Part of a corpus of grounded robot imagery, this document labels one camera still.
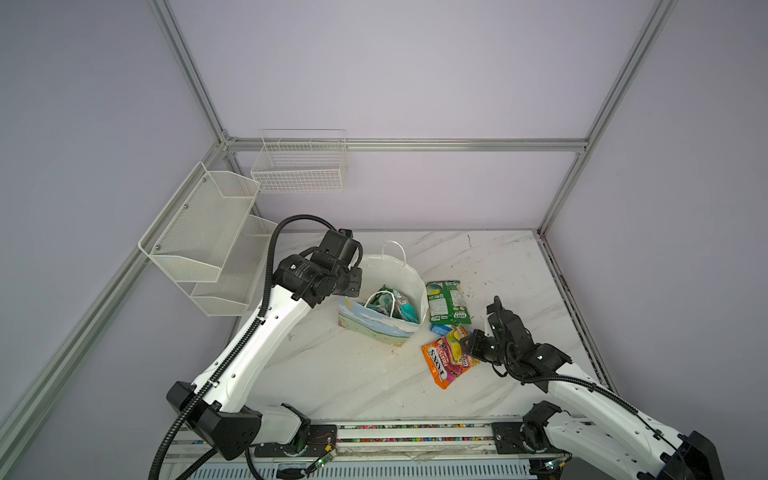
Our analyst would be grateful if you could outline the white mesh shelf upper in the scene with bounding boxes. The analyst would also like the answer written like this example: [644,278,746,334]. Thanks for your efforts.
[138,163,260,283]

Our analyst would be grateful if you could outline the white mesh shelf lower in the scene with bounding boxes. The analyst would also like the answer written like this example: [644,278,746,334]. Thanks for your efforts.
[190,215,277,317]

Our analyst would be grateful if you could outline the green candy bag right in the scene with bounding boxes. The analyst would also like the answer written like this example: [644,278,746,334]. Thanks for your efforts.
[426,280,471,326]

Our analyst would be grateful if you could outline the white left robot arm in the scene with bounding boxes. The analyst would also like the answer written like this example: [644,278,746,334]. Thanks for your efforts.
[158,255,362,460]

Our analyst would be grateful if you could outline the black corrugated cable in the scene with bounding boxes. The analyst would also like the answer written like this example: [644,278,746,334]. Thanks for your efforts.
[491,341,679,451]
[146,214,337,480]

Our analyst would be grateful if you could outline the aluminium frame posts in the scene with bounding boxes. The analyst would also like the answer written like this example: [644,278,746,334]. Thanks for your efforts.
[1,1,677,476]

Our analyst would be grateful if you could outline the white printed paper bag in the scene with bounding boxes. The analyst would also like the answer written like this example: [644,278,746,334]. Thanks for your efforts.
[338,240,429,347]

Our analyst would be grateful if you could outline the white mesh shelf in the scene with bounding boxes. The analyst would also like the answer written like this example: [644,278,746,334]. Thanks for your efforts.
[138,163,260,283]
[190,215,277,317]

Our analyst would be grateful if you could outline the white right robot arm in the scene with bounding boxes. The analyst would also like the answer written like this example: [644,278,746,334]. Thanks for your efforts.
[461,298,725,479]

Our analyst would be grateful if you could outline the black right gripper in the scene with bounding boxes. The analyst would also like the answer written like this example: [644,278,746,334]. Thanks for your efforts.
[456,328,514,365]

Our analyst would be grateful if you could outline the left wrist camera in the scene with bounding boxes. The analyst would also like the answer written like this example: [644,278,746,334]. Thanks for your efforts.
[310,229,364,273]

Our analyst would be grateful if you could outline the black corrugated cable right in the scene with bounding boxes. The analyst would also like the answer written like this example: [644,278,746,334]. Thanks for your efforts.
[491,341,679,451]

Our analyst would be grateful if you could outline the black corrugated cable left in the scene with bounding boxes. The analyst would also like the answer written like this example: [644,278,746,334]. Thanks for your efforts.
[146,214,337,480]

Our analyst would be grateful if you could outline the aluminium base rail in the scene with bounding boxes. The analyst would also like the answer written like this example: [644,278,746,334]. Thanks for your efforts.
[157,416,676,480]

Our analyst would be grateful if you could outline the teal Fox's candy bag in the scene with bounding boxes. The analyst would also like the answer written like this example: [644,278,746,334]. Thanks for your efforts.
[364,290,394,317]
[392,289,420,324]

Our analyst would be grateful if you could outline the blue snack packet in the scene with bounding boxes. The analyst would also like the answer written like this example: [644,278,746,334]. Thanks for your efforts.
[430,324,454,336]

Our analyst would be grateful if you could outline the orange Fox's candy bag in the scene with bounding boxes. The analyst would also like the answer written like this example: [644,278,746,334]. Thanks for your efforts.
[421,326,479,390]

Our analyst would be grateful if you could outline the white wire basket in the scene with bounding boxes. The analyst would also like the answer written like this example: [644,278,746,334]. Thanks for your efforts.
[251,129,348,194]

